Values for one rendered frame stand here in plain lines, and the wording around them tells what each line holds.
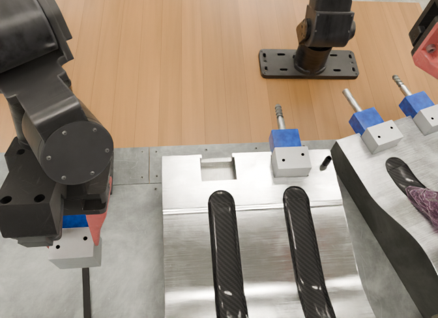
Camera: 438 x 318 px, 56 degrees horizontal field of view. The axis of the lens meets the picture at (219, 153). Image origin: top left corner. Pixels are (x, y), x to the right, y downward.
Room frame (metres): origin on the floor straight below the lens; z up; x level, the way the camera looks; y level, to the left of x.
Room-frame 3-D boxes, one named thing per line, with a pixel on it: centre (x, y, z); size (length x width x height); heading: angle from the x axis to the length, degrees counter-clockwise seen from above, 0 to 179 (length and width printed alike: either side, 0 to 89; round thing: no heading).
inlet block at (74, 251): (0.17, 0.16, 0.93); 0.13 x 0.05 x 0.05; 12
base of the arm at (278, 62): (0.59, -0.16, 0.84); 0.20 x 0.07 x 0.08; 99
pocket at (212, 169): (0.28, 0.00, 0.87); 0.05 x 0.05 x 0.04; 12
